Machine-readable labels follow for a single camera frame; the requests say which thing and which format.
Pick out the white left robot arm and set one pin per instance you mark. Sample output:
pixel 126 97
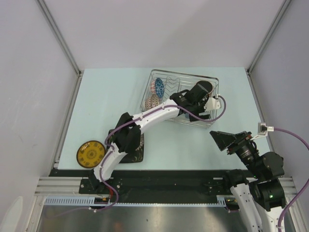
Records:
pixel 142 121

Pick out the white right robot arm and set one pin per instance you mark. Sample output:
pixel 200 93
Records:
pixel 260 201

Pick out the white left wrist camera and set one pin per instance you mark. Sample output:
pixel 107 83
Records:
pixel 213 103

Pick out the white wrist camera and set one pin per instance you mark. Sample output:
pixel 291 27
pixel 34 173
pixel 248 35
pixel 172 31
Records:
pixel 213 103
pixel 263 130

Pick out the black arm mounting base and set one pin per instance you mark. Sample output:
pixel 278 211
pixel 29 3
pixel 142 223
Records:
pixel 182 186

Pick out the blue triangle pattern bowl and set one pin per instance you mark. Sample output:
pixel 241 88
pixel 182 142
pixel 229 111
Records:
pixel 157 87

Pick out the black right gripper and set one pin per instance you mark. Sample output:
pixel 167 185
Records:
pixel 223 139

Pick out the white slotted cable duct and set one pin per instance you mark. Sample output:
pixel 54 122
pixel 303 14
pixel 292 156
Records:
pixel 103 202

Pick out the yellow round plate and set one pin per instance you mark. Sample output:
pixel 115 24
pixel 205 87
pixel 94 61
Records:
pixel 90 154

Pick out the red black skull mug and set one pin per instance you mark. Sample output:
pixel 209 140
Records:
pixel 206 86

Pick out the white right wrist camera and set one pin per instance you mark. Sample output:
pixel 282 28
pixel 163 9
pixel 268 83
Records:
pixel 263 130

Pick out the metal wire dish rack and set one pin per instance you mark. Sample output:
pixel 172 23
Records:
pixel 175 82

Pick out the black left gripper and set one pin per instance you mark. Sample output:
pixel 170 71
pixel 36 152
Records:
pixel 203 116

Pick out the black square floral plate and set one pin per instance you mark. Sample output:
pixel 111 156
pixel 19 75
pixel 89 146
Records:
pixel 138 152

